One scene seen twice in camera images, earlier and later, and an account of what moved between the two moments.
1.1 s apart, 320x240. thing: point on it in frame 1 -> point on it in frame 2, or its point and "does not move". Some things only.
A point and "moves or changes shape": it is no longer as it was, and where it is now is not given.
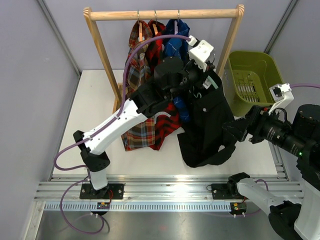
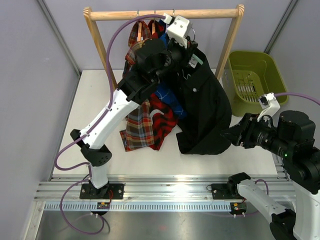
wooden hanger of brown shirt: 140,38 does not move
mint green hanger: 212,81 moves or changes shape
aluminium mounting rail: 153,193 does not move
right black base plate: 220,191 does not move
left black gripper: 202,74 -> 186,52
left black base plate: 111,191 does not move
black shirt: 206,142 moves or changes shape
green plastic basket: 247,78 does not move
